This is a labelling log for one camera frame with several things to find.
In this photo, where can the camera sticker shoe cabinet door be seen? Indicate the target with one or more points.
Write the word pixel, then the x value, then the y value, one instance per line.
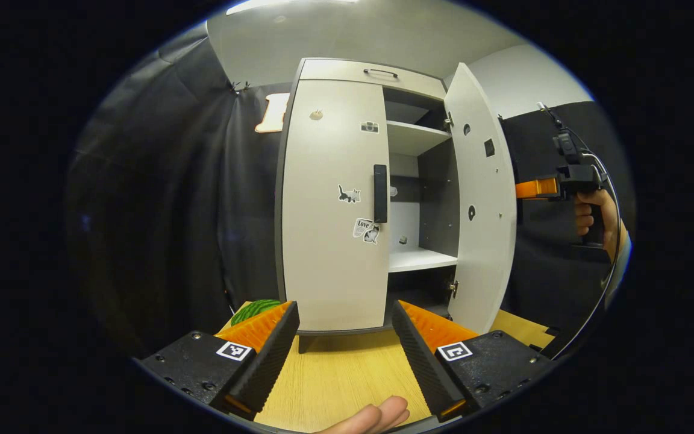
pixel 323 253

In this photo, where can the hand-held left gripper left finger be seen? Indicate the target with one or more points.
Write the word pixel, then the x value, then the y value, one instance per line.
pixel 268 367

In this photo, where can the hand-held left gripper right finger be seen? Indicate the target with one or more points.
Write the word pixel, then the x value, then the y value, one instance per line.
pixel 425 367

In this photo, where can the beige double-door shoe cabinet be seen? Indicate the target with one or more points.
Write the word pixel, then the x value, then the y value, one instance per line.
pixel 437 199

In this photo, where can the watermelon slice toy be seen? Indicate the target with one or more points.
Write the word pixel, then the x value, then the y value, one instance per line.
pixel 253 310

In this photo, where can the ceiling light panel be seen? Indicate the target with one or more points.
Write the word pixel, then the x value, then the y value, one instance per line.
pixel 275 5

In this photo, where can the black backdrop cloth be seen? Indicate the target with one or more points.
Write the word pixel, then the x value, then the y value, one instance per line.
pixel 160 211

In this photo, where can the black cat sticker cabinet door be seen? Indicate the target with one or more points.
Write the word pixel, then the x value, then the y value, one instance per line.
pixel 485 253

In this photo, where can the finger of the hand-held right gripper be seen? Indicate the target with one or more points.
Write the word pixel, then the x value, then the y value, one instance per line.
pixel 537 188

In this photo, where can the white cabinet shelf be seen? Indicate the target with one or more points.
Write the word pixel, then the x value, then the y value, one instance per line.
pixel 410 137
pixel 419 259

